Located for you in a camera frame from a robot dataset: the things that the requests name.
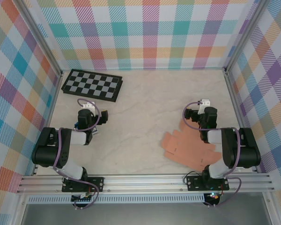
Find orange paper box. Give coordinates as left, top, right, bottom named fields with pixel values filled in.
left=161, top=120, right=223, bottom=170

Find black grey chessboard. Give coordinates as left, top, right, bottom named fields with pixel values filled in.
left=60, top=68, right=124, bottom=103

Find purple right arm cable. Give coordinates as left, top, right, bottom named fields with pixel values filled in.
left=183, top=101, right=242, bottom=208

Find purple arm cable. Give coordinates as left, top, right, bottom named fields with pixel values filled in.
left=183, top=101, right=242, bottom=208
left=52, top=98, right=101, bottom=210

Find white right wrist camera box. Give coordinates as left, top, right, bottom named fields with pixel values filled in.
left=198, top=99, right=211, bottom=113

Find aluminium table side rail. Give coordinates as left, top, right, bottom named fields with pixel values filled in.
left=223, top=67, right=260, bottom=174
left=30, top=71, right=63, bottom=176

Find thin black cable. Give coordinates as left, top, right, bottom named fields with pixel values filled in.
left=183, top=172, right=203, bottom=186

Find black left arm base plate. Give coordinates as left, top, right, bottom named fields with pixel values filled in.
left=62, top=177, right=105, bottom=193

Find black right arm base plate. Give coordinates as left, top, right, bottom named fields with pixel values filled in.
left=186, top=175, right=229, bottom=192

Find aluminium mounting rail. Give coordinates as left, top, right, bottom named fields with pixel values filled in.
left=15, top=173, right=276, bottom=195

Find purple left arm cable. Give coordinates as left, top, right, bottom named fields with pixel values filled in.
left=52, top=98, right=101, bottom=210

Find perforated metal cable tray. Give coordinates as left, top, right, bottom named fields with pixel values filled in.
left=25, top=195, right=208, bottom=204

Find aluminium frame post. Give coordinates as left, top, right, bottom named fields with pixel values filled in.
left=223, top=0, right=266, bottom=73
left=18, top=0, right=63, bottom=77

